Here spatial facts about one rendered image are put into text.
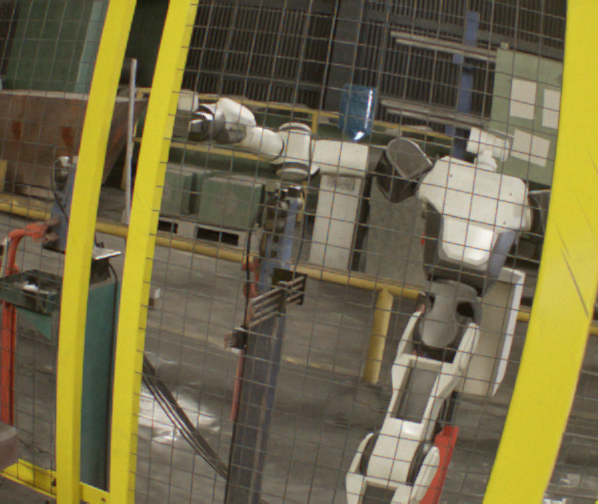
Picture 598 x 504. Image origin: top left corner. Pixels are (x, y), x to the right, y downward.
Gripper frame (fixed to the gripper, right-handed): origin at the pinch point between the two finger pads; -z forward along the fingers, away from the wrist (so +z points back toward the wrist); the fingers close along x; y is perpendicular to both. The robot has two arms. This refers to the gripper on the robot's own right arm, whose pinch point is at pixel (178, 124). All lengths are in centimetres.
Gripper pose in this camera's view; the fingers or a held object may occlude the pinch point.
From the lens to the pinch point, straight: 238.3
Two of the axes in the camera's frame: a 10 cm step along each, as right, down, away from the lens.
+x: 9.4, 1.9, -2.7
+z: 3.0, -1.2, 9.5
